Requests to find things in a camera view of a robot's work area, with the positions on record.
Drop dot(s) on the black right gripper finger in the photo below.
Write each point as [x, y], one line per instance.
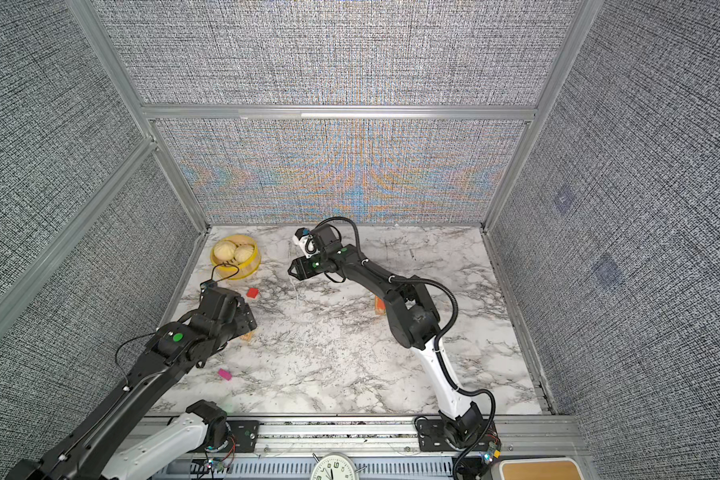
[295, 273]
[294, 264]

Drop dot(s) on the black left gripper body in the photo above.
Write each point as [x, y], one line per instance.
[245, 321]

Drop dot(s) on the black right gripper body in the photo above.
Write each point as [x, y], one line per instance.
[317, 264]

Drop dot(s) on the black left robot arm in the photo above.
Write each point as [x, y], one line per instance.
[90, 450]

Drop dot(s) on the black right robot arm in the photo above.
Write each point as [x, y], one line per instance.
[419, 312]

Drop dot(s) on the magenta small block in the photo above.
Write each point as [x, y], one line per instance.
[224, 374]

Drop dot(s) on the orange red rectangular block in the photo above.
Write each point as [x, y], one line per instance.
[379, 306]

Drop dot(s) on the right steamed bun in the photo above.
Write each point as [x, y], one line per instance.
[243, 253]

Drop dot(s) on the steamed bun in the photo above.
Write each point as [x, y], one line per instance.
[243, 253]
[224, 251]

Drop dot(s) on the yellow rimmed bamboo steamer basket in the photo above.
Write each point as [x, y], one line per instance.
[232, 270]

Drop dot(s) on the left steamed bun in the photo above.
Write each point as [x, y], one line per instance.
[224, 251]

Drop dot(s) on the white analog clock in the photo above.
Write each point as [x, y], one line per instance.
[334, 466]

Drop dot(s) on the wood topped white box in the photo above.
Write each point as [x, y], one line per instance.
[537, 469]

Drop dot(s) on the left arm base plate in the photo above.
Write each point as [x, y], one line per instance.
[241, 436]

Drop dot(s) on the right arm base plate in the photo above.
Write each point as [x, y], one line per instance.
[432, 437]

